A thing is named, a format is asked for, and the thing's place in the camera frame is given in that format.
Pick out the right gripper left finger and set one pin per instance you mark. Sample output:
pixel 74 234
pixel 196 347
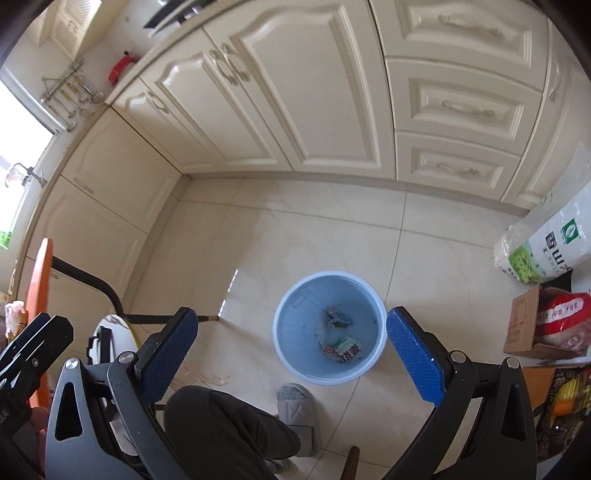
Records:
pixel 101 424

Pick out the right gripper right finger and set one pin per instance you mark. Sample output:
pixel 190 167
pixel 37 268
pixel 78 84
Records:
pixel 502 441

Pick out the green crushed milk carton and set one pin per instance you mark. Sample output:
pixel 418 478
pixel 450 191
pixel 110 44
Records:
pixel 345 349

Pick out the blue plastic trash bin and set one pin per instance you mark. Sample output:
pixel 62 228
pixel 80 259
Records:
pixel 319 310

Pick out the kitchen faucet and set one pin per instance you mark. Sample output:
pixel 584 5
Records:
pixel 21 175

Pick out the orange round table mat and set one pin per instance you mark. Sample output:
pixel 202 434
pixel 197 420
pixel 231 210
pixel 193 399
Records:
pixel 36 303

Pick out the white stool under table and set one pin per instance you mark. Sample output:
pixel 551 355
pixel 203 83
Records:
pixel 111 337

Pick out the dark printed box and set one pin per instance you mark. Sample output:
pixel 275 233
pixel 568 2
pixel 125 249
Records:
pixel 560 399

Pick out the cardboard box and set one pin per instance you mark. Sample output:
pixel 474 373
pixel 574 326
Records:
pixel 521 329

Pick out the dark trouser leg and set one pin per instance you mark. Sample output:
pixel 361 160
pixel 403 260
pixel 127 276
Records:
pixel 218 436

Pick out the red white food bag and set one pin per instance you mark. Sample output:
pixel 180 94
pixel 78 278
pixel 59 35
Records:
pixel 564 322

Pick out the grey slipper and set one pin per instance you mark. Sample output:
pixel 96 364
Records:
pixel 296 408

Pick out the white green rice sack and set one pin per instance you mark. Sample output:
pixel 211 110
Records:
pixel 556 247

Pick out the red white bowl stack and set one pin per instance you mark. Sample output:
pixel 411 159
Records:
pixel 122 66

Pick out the black gas stove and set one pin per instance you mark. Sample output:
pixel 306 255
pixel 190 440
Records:
pixel 175 11

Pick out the black table leg frame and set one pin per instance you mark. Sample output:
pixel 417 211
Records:
pixel 98 284

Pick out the hanging utensil rail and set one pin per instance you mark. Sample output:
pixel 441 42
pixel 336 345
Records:
pixel 71 98

